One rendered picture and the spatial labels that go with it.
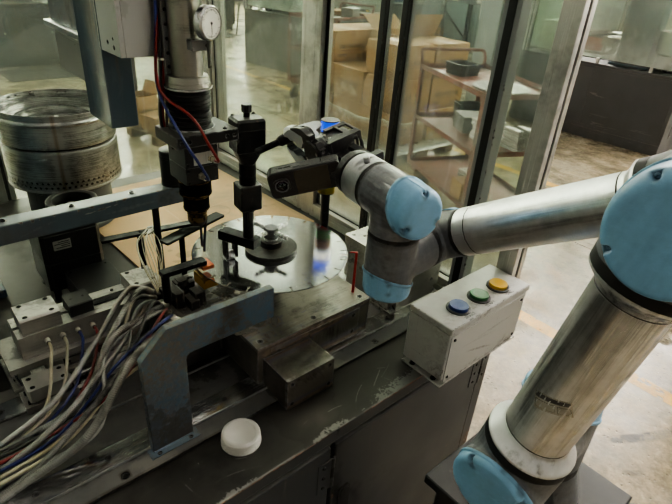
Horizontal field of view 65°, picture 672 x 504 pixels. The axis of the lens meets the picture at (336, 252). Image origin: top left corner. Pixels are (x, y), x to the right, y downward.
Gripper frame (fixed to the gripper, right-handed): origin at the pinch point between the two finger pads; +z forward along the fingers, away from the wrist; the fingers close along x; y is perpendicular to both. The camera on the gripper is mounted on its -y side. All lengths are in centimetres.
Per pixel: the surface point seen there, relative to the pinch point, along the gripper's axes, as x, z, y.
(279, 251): -25.1, 4.6, -5.7
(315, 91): -17, 55, 35
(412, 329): -42.0, -17.7, 10.3
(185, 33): 21.0, 3.2, -10.6
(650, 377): -164, -13, 134
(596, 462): -147, -29, 74
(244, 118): 5.1, 3.4, -5.3
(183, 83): 14.4, 2.6, -13.6
